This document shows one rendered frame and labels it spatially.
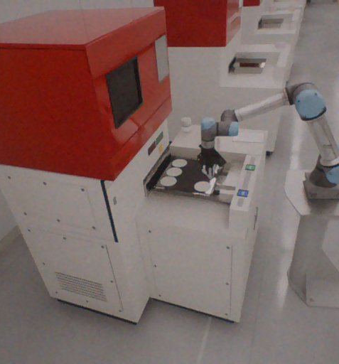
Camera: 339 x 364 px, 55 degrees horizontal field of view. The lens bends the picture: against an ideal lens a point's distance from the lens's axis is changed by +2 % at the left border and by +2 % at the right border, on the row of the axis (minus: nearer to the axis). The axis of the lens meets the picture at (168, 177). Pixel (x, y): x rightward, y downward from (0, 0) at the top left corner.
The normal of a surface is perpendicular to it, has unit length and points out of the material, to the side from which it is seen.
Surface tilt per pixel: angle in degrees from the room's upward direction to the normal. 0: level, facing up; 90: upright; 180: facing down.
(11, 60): 90
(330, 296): 0
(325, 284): 0
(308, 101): 84
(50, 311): 0
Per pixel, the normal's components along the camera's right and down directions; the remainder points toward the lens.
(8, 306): -0.08, -0.82
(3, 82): -0.35, 0.55
